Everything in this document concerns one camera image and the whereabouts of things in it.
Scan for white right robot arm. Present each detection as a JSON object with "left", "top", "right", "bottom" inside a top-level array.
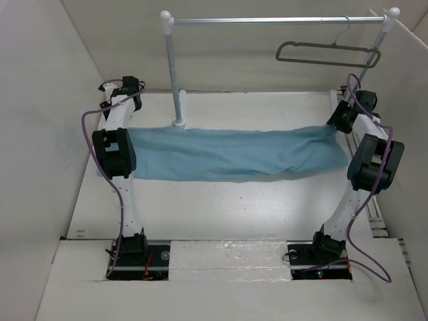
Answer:
[{"left": 309, "top": 90, "right": 405, "bottom": 263}]

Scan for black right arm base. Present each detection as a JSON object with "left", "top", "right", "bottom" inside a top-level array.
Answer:
[{"left": 282, "top": 241, "right": 352, "bottom": 281}]

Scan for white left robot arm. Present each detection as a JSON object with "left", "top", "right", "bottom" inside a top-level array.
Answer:
[{"left": 92, "top": 76, "right": 149, "bottom": 265}]

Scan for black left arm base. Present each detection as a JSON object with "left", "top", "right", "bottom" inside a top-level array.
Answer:
[{"left": 106, "top": 242, "right": 171, "bottom": 281}]

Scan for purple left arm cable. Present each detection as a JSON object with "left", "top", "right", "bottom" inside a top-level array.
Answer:
[{"left": 81, "top": 77, "right": 143, "bottom": 278}]

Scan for white clothes rack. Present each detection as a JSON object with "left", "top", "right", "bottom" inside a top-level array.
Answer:
[{"left": 160, "top": 7, "right": 401, "bottom": 128}]

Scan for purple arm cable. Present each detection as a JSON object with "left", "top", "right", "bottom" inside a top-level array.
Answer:
[
  {"left": 81, "top": 77, "right": 143, "bottom": 278},
  {"left": 312, "top": 72, "right": 394, "bottom": 284}
]

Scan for grey clothes hanger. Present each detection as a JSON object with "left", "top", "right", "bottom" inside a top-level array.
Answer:
[{"left": 275, "top": 16, "right": 382, "bottom": 69}]

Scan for light blue trousers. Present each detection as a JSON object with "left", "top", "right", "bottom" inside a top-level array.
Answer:
[{"left": 128, "top": 126, "right": 348, "bottom": 181}]

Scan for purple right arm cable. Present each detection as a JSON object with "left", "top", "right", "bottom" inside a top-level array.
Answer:
[{"left": 312, "top": 72, "right": 394, "bottom": 284}]

